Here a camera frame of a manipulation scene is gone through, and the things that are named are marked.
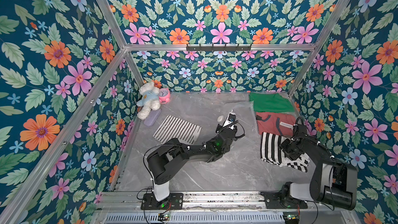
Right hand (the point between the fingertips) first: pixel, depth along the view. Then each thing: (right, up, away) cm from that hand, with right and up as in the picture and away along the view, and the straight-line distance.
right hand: (285, 149), depth 88 cm
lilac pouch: (-83, +18, +14) cm, 86 cm away
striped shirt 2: (-68, +11, +12) cm, 70 cm away
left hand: (-34, +19, -5) cm, 39 cm away
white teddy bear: (-86, +30, +17) cm, 93 cm away
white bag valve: (-38, +17, +15) cm, 44 cm away
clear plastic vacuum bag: (-49, +23, +24) cm, 59 cm away
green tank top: (+1, +28, +23) cm, 36 cm away
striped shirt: (-9, -2, 0) cm, 9 cm away
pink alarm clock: (-79, +33, +27) cm, 90 cm away
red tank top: (0, +14, +12) cm, 18 cm away
